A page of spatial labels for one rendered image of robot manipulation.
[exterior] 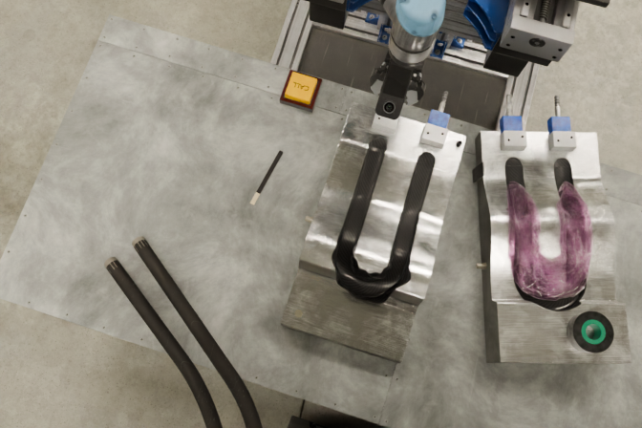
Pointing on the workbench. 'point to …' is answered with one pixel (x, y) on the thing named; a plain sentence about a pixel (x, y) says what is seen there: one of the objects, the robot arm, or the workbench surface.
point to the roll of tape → (576, 330)
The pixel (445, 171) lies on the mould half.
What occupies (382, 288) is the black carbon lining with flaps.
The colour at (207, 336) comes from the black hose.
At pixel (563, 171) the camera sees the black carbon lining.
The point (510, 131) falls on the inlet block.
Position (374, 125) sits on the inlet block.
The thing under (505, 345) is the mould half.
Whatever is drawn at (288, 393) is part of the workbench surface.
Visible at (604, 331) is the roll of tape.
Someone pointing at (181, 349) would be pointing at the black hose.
